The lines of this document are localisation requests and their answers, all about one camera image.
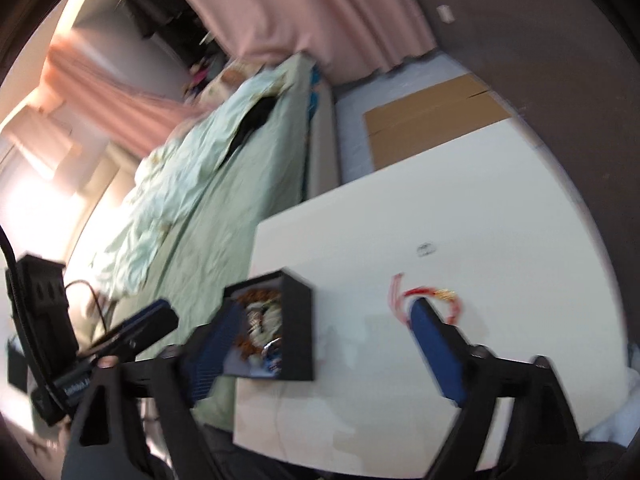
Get black cloth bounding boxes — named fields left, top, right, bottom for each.
left=219, top=95, right=279, bottom=164

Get light green duvet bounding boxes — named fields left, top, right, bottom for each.
left=92, top=55, right=307, bottom=302

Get hanging dark clothes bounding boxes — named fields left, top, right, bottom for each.
left=124, top=0, right=222, bottom=47

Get flat brown cardboard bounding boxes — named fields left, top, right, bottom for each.
left=362, top=72, right=514, bottom=171

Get printed beige pillow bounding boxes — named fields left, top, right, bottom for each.
left=199, top=59, right=252, bottom=107

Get white cloth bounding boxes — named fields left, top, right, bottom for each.
left=584, top=399, right=632, bottom=447

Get plush toys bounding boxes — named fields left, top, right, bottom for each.
left=187, top=57, right=214, bottom=87

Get wide pink curtain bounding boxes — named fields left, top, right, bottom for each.
left=155, top=0, right=437, bottom=79

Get black cable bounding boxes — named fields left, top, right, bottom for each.
left=64, top=279, right=112, bottom=333

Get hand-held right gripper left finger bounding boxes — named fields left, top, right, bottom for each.
left=62, top=302, right=247, bottom=480

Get bed with green sheet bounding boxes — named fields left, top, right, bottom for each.
left=65, top=52, right=344, bottom=434

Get brown large bead bracelet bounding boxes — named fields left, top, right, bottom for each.
left=234, top=287, right=282, bottom=361

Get blue flower brooch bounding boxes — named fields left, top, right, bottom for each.
left=259, top=350, right=284, bottom=377

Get blue mattress tag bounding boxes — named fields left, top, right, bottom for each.
left=305, top=67, right=321, bottom=124

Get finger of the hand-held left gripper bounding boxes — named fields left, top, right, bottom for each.
left=75, top=298, right=180, bottom=362

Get white flower ornament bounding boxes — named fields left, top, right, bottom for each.
left=249, top=304, right=282, bottom=337

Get black jewelry box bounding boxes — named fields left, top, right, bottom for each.
left=220, top=268, right=316, bottom=382

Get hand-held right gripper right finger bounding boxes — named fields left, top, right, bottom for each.
left=409, top=296, right=584, bottom=480

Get narrow pink curtain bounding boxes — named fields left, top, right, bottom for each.
left=0, top=35, right=202, bottom=162

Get red string bracelet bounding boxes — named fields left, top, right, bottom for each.
left=388, top=272, right=465, bottom=329

